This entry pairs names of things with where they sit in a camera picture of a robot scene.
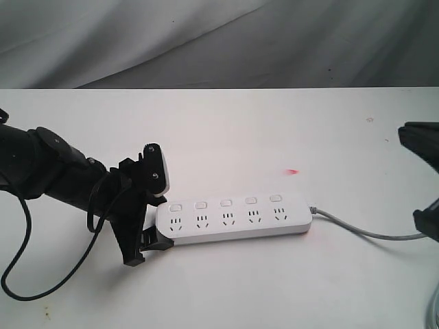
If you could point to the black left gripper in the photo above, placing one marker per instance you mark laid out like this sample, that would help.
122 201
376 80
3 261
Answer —
128 203

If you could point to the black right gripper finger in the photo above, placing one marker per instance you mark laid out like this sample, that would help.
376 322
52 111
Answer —
421 138
426 221

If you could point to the white five-outlet power strip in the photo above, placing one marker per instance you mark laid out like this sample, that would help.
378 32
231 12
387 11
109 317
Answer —
188 222

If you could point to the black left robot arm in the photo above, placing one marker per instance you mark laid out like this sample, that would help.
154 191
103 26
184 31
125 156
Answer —
39 162

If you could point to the grey backdrop cloth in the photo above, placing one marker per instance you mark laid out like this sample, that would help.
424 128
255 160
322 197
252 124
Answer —
218 44

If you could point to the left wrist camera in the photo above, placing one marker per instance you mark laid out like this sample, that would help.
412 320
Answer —
157 175

